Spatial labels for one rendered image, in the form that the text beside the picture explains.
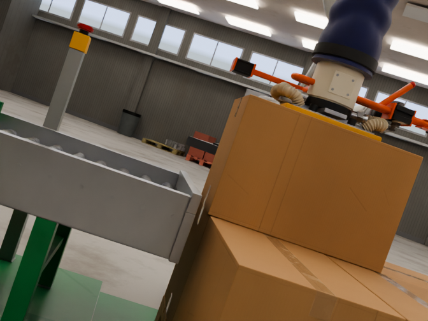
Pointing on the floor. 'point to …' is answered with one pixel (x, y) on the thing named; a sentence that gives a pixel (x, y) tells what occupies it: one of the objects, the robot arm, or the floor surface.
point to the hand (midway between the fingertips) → (402, 116)
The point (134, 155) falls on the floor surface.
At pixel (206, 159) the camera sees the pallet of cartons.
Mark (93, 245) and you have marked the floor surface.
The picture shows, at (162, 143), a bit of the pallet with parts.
